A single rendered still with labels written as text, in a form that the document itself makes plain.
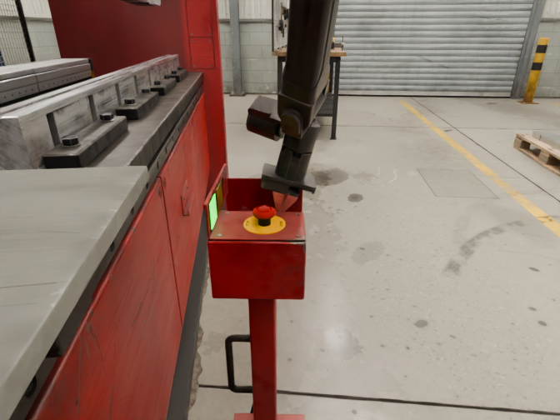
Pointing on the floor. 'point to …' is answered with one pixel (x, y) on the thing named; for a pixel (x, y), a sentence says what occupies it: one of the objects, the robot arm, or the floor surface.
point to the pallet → (522, 141)
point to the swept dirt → (197, 351)
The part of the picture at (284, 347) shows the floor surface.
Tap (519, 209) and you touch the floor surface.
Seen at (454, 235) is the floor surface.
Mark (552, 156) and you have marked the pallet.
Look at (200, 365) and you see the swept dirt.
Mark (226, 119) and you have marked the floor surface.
